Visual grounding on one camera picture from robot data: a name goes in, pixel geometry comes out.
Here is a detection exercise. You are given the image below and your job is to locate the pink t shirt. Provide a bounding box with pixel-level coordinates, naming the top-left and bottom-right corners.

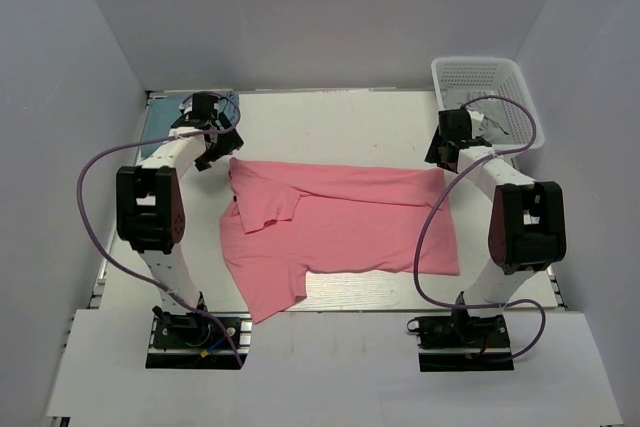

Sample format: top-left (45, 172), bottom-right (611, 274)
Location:
top-left (219, 158), bottom-right (460, 323)

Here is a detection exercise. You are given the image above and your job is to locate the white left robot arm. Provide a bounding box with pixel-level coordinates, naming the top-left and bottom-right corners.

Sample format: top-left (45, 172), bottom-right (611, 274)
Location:
top-left (116, 91), bottom-right (244, 346)

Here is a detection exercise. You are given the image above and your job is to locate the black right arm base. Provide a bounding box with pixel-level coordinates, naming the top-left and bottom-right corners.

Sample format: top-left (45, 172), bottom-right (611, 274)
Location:
top-left (407, 309), bottom-right (514, 373)

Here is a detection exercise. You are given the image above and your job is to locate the grey t shirt in basket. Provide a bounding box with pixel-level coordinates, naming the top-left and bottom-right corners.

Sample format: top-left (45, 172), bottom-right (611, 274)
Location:
top-left (441, 89), bottom-right (511, 144)

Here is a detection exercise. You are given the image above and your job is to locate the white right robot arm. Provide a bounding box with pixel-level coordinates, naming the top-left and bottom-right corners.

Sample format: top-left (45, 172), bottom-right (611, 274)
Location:
top-left (418, 107), bottom-right (567, 346)

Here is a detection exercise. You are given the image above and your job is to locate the white plastic basket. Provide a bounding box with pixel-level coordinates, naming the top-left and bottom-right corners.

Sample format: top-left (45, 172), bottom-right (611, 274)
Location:
top-left (431, 56), bottom-right (545, 150)

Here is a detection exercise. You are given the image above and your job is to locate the teal folded t shirt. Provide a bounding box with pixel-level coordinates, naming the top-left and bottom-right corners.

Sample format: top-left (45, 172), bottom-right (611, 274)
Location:
top-left (142, 91), bottom-right (240, 140)

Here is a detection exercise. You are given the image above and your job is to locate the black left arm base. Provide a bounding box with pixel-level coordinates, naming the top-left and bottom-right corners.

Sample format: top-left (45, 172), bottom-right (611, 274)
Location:
top-left (145, 306), bottom-right (253, 370)

